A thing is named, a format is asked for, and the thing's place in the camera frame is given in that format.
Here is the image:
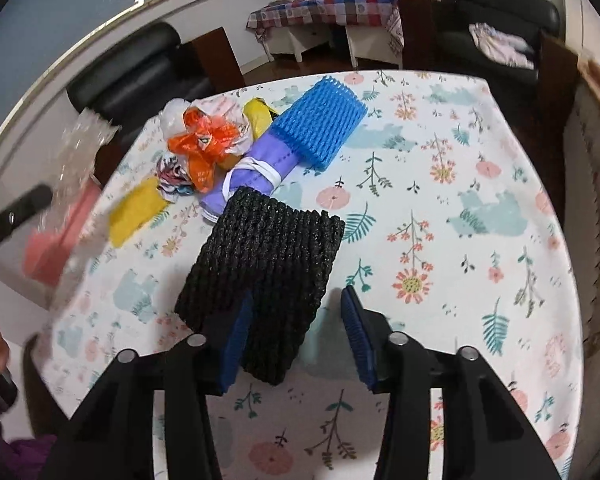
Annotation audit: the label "white crumpled plastic bag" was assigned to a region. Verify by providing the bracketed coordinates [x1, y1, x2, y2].
[157, 97, 255, 161]

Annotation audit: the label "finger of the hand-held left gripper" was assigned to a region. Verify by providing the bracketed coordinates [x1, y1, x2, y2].
[0, 184, 55, 261]

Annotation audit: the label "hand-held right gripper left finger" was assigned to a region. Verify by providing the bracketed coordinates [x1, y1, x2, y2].
[40, 287, 256, 480]

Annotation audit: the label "clear plastic bag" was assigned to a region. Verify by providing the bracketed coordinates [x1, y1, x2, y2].
[35, 109, 122, 281]

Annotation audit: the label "black armchair with wooden sides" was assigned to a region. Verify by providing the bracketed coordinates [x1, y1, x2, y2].
[66, 22, 247, 128]
[397, 0, 581, 87]

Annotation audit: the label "large yellow wrapper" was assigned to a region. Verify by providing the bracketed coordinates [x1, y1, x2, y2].
[109, 176, 170, 247]

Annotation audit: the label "striped crumpled wrapper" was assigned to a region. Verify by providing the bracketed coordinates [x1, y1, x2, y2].
[156, 154, 197, 206]

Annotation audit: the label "floral tablecloth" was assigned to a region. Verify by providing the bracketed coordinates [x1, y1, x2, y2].
[30, 70, 587, 480]

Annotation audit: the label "black foam net sleeve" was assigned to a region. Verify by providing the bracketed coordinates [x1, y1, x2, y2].
[174, 186, 346, 386]

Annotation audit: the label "purple clothing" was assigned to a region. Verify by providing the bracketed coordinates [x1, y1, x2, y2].
[0, 400, 58, 480]

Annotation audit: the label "pale clothes on armchair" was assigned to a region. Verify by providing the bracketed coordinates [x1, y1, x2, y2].
[469, 22, 537, 69]

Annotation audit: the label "pink plastic bin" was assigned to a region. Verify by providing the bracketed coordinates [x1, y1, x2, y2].
[22, 189, 101, 287]

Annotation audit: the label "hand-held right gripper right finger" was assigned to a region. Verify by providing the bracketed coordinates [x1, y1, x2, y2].
[340, 286, 563, 480]

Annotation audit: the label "white bench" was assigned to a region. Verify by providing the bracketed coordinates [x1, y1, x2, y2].
[266, 24, 332, 63]
[344, 24, 403, 69]

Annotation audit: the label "checked tablecloth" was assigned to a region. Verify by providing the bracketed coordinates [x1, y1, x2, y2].
[246, 0, 406, 57]

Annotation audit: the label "orange plastic wrapper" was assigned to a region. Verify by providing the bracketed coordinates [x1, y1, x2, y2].
[167, 110, 246, 192]

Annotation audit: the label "small yellow wrapper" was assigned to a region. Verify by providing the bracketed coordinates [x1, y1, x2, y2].
[242, 97, 282, 142]

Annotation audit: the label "blue foam net sleeve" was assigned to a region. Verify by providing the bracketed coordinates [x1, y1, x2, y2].
[269, 76, 368, 172]

